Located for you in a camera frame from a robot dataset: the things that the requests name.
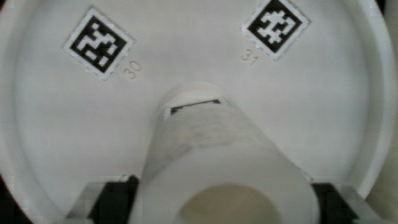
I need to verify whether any white cylindrical table leg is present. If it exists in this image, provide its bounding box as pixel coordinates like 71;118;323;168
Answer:
128;82;320;224

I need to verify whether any white round table top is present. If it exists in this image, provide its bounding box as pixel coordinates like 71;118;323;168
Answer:
0;0;398;224

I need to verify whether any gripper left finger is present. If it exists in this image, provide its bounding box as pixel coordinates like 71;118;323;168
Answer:
64;175;140;224

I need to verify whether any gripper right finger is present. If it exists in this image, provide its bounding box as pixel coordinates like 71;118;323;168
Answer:
313;183;375;224

